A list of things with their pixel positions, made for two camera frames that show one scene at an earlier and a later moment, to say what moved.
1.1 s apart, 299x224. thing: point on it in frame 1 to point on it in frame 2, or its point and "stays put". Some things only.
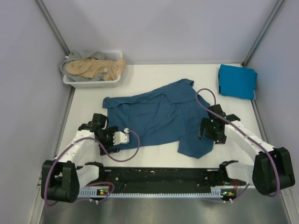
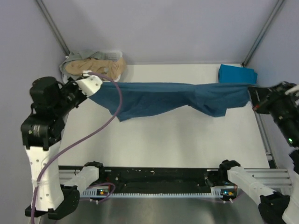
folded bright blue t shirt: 237,81 stays put
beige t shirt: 114,70 stays put
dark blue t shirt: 171,113 to 217,99
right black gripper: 219,139 to 259,95
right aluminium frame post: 263,32 stays put
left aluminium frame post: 51,23 stays put
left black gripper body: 107,139 to 72,95
